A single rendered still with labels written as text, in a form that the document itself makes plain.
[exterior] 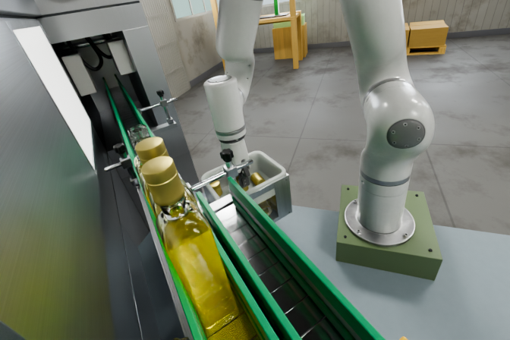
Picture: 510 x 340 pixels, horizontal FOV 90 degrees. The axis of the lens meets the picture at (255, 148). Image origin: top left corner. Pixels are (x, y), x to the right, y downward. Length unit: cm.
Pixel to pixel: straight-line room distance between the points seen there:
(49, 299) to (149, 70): 114
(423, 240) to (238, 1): 75
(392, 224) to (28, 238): 75
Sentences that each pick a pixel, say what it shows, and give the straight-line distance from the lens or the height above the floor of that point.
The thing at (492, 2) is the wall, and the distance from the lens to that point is 752.
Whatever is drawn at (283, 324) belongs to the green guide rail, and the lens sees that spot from 37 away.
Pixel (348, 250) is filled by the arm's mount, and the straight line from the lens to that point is 83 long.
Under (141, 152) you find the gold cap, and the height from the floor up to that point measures 133.
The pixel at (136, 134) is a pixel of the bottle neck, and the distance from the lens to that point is 45.
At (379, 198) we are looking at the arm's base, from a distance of 74.
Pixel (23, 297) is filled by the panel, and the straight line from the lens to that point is 27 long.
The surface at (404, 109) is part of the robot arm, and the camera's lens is 55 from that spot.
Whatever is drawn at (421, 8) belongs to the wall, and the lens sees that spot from 721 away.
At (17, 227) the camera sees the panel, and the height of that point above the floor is 134.
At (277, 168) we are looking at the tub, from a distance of 79.
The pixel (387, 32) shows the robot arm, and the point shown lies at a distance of 56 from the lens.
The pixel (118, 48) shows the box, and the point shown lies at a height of 134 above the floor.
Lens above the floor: 147
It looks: 31 degrees down
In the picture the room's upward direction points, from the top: 9 degrees counter-clockwise
